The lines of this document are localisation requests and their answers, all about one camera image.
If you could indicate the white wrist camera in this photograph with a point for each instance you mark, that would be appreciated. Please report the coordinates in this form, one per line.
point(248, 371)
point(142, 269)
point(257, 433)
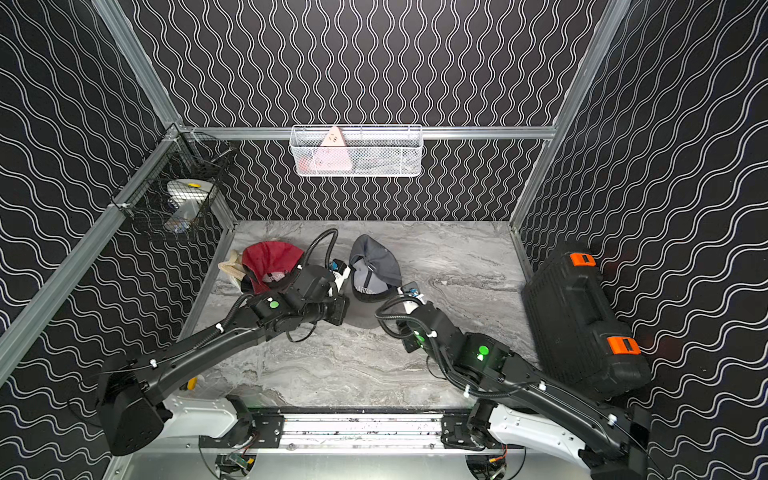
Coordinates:
point(415, 297)
point(341, 272)

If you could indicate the black wire mesh basket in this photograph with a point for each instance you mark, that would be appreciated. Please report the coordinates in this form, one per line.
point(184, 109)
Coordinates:
point(190, 155)

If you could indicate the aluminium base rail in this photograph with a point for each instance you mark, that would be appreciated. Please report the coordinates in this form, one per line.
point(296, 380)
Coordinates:
point(351, 431)

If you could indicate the dark grey cap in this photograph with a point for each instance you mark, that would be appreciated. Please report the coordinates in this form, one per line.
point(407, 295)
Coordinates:
point(376, 274)

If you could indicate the beige cap with black lettering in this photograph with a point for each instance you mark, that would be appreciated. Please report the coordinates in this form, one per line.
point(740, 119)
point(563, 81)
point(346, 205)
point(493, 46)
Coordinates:
point(233, 268)

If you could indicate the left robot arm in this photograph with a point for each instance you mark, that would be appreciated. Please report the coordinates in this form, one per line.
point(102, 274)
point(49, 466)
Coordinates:
point(131, 391)

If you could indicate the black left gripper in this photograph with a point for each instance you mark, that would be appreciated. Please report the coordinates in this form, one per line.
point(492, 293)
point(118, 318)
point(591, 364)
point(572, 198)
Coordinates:
point(338, 308)

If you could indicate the red and black cap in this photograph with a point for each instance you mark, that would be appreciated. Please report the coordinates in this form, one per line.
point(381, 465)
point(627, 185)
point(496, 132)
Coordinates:
point(268, 265)

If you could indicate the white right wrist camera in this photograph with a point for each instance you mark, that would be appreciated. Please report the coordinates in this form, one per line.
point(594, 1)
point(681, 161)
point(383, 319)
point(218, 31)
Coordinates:
point(415, 297)

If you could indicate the white wire wall basket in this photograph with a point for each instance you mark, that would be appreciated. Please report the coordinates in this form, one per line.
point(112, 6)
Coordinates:
point(375, 150)

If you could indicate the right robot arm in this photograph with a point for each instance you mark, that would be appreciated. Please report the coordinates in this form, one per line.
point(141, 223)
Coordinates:
point(517, 404)

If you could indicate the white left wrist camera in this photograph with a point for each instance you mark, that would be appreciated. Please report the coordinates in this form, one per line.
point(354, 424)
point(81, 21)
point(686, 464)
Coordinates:
point(341, 272)

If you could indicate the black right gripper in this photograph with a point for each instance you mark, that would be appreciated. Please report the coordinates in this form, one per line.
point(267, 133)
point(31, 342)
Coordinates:
point(405, 334)

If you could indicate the aluminium corner frame post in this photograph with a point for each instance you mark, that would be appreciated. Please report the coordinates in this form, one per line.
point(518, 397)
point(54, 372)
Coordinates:
point(127, 41)

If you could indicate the white item in black basket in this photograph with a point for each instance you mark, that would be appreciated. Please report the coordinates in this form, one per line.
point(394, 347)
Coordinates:
point(187, 196)

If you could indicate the pink triangular card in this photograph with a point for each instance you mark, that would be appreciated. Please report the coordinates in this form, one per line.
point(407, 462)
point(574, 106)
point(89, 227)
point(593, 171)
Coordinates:
point(332, 156)

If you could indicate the black plastic tool case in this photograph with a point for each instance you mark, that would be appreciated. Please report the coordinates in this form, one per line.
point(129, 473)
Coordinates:
point(578, 339)

